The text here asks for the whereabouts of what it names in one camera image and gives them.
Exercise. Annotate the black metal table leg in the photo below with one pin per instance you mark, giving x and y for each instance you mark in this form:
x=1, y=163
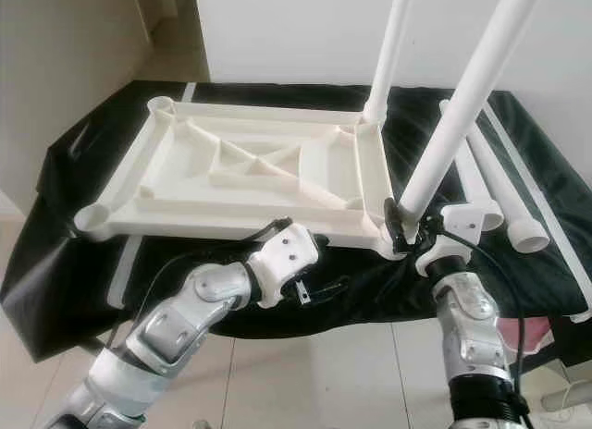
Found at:
x=572, y=350

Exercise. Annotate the pink plastic object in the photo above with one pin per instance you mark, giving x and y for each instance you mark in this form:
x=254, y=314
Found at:
x=536, y=338

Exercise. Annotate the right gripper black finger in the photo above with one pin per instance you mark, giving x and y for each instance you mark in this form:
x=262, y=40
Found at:
x=396, y=224

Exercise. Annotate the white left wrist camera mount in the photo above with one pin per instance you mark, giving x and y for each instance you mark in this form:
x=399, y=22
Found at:
x=287, y=253

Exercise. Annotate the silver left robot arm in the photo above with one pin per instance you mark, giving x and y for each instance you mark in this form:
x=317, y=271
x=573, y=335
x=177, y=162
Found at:
x=166, y=332

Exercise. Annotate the white plastic table leg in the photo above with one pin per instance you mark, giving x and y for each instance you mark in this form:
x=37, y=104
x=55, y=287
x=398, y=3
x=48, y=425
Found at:
x=479, y=198
x=509, y=193
x=472, y=96
x=388, y=50

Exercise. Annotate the white plastic children table top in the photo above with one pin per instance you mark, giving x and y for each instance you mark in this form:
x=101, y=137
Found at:
x=240, y=216

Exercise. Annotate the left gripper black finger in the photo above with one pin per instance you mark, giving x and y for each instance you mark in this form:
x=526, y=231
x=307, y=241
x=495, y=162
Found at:
x=331, y=286

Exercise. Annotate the black plastic table cover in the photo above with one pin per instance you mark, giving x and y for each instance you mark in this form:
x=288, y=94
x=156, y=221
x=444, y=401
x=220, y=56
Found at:
x=74, y=170

